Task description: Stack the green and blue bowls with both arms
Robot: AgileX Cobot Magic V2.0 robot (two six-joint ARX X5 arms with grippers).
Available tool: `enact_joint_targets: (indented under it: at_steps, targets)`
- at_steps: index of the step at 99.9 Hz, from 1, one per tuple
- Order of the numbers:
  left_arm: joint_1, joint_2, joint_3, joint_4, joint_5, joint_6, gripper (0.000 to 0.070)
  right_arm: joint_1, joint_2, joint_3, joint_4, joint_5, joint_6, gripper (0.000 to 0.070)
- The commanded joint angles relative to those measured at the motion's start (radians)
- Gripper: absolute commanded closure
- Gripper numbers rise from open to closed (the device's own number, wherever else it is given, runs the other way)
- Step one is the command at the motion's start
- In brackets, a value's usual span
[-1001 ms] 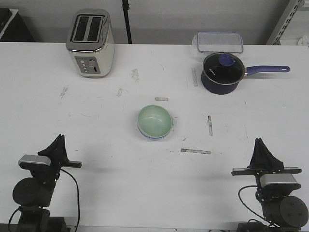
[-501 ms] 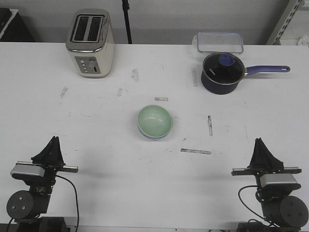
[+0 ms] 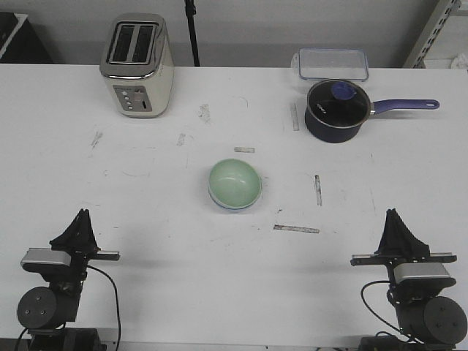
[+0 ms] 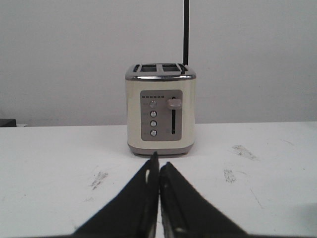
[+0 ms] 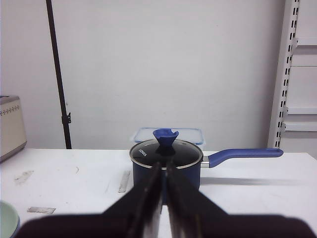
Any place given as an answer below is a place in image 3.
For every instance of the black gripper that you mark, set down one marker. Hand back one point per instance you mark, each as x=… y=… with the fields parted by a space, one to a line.
x=414 y=250
x=74 y=276

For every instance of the blue bowl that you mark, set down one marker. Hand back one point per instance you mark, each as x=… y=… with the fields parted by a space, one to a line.
x=235 y=197

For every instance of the green bowl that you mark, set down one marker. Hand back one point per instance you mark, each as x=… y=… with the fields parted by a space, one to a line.
x=233 y=171

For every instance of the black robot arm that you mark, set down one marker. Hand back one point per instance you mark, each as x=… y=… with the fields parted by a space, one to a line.
x=438 y=323
x=45 y=311

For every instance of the dark blue saucepan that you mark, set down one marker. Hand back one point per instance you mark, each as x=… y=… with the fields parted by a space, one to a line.
x=342 y=134

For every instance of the glass pot lid blue knob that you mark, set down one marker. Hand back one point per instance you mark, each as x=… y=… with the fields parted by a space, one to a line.
x=339 y=103

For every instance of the cream and chrome toaster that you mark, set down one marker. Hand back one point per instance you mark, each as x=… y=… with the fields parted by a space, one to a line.
x=137 y=65

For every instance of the white crumpled object on shelf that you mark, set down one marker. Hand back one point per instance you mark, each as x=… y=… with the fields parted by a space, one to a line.
x=460 y=62

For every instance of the clear plastic food container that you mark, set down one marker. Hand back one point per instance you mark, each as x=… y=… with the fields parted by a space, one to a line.
x=326 y=63

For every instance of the grey metal shelf upright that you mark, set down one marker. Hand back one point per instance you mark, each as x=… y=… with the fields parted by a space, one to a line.
x=443 y=10

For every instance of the black tripod pole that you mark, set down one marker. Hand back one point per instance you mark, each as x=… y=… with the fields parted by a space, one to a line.
x=190 y=11

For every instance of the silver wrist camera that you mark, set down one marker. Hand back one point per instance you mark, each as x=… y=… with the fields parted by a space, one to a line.
x=40 y=260
x=431 y=272

